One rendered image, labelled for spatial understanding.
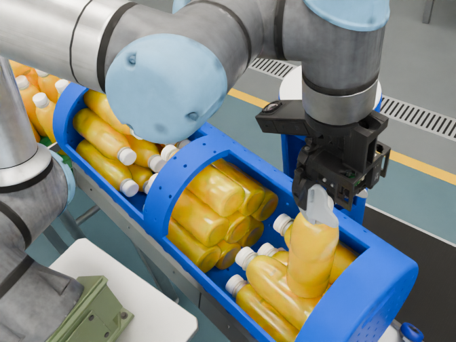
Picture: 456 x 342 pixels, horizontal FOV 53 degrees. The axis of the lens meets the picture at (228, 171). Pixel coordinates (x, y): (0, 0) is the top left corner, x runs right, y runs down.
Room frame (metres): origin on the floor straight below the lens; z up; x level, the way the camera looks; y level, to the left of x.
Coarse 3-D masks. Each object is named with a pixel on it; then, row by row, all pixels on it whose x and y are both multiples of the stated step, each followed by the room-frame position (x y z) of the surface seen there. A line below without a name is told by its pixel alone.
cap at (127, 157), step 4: (124, 152) 0.78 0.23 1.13; (128, 152) 0.78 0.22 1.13; (132, 152) 0.78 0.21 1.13; (120, 156) 0.78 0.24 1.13; (124, 156) 0.77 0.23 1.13; (128, 156) 0.78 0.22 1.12; (132, 156) 0.78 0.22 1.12; (120, 160) 0.78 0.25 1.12; (124, 160) 0.77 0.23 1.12; (128, 160) 0.77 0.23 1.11; (132, 160) 0.78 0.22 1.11; (124, 164) 0.77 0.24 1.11; (128, 164) 0.77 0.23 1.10
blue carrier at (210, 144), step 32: (64, 96) 0.93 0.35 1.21; (64, 128) 0.87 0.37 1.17; (192, 160) 0.62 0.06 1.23; (256, 160) 0.61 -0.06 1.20; (160, 192) 0.58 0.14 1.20; (288, 192) 0.51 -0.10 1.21; (160, 224) 0.54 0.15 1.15; (352, 224) 0.42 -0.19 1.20; (384, 256) 0.34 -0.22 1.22; (224, 288) 0.45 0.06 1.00; (352, 288) 0.29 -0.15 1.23; (384, 288) 0.28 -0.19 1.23; (320, 320) 0.26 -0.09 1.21; (352, 320) 0.25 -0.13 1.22; (384, 320) 0.29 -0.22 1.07
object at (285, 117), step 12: (264, 108) 0.44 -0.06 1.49; (276, 108) 0.43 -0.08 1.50; (288, 108) 0.42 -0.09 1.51; (300, 108) 0.40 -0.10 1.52; (264, 120) 0.42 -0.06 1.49; (276, 120) 0.40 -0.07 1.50; (288, 120) 0.39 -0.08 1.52; (300, 120) 0.37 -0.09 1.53; (264, 132) 0.42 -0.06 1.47; (276, 132) 0.40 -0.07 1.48; (288, 132) 0.39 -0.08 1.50; (300, 132) 0.37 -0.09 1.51; (312, 132) 0.36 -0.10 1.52
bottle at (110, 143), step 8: (80, 112) 0.94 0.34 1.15; (88, 112) 0.94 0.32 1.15; (80, 120) 0.92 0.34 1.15; (88, 120) 0.90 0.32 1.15; (96, 120) 0.90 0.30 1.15; (80, 128) 0.90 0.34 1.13; (88, 128) 0.88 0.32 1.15; (96, 128) 0.87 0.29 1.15; (104, 128) 0.86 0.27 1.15; (112, 128) 0.86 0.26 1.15; (88, 136) 0.86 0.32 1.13; (96, 136) 0.84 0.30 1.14; (104, 136) 0.83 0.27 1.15; (112, 136) 0.83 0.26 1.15; (120, 136) 0.83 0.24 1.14; (96, 144) 0.83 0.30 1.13; (104, 144) 0.82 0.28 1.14; (112, 144) 0.81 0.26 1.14; (120, 144) 0.81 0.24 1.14; (128, 144) 0.82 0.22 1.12; (104, 152) 0.81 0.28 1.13; (112, 152) 0.79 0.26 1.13; (120, 152) 0.79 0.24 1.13
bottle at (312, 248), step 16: (304, 224) 0.36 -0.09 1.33; (320, 224) 0.35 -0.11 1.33; (304, 240) 0.34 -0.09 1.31; (320, 240) 0.34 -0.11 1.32; (336, 240) 0.34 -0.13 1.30; (288, 256) 0.37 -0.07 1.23; (304, 256) 0.34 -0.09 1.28; (320, 256) 0.33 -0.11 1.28; (288, 272) 0.36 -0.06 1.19; (304, 272) 0.33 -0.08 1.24; (320, 272) 0.33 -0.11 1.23; (304, 288) 0.33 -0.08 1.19; (320, 288) 0.33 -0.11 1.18
